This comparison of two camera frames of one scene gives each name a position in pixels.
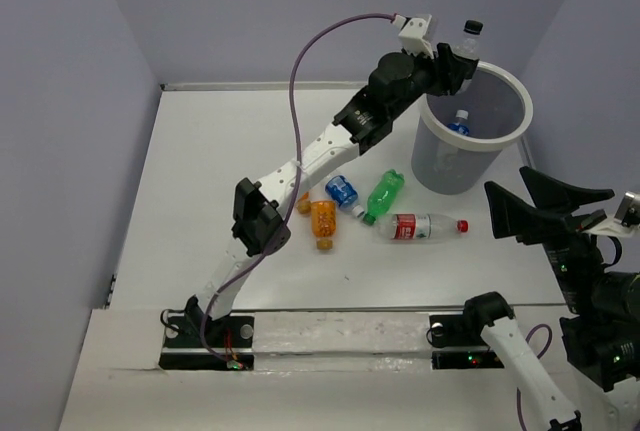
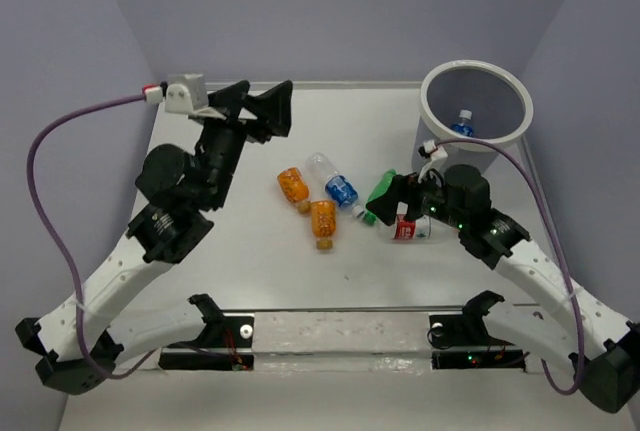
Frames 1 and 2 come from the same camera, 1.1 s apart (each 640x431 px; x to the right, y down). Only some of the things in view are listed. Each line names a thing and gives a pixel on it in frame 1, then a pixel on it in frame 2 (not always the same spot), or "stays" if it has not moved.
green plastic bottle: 384,195 stays
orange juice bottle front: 323,223 stays
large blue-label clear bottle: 460,127 stays
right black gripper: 509,212 to 403,188
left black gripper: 445,71 to 277,104
